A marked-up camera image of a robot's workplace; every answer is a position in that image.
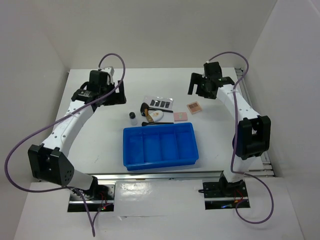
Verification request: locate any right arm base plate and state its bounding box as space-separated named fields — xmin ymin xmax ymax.
xmin=198 ymin=181 xmax=251 ymax=210

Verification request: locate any clear eyeshadow swatch card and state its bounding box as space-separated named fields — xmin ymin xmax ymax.
xmin=143 ymin=95 xmax=174 ymax=110

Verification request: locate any small gold kabuki brush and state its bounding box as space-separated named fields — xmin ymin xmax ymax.
xmin=141 ymin=109 xmax=154 ymax=123

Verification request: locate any right side aluminium rail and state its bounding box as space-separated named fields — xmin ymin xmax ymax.
xmin=229 ymin=69 xmax=271 ymax=182

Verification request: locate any brown eyeshadow palette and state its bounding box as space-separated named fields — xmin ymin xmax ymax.
xmin=186 ymin=101 xmax=203 ymax=115

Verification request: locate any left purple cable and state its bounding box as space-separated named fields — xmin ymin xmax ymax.
xmin=4 ymin=53 xmax=126 ymax=238

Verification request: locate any blue plastic divided tray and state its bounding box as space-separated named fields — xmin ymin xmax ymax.
xmin=122 ymin=122 xmax=199 ymax=171

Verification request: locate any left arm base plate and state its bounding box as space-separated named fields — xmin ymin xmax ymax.
xmin=67 ymin=181 xmax=116 ymax=213

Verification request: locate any clear bottle black cap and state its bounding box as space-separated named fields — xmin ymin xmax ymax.
xmin=129 ymin=112 xmax=138 ymax=126

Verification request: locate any front aluminium rail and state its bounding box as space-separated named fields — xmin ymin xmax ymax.
xmin=94 ymin=171 xmax=222 ymax=181

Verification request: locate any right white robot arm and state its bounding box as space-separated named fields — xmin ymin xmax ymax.
xmin=188 ymin=62 xmax=271 ymax=197

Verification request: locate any thin black makeup brush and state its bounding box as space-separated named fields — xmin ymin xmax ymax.
xmin=141 ymin=121 xmax=173 ymax=127

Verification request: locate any pink square compact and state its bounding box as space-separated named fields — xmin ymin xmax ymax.
xmin=173 ymin=112 xmax=188 ymax=122

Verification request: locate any white oval compact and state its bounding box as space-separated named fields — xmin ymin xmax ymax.
xmin=149 ymin=110 xmax=164 ymax=122

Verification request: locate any large black powder brush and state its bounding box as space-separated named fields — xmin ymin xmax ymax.
xmin=140 ymin=102 xmax=173 ymax=116

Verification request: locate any aluminium rail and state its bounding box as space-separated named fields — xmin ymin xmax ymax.
xmin=229 ymin=69 xmax=271 ymax=182
xmin=94 ymin=171 xmax=222 ymax=181

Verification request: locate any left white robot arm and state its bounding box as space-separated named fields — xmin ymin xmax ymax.
xmin=27 ymin=66 xmax=126 ymax=200

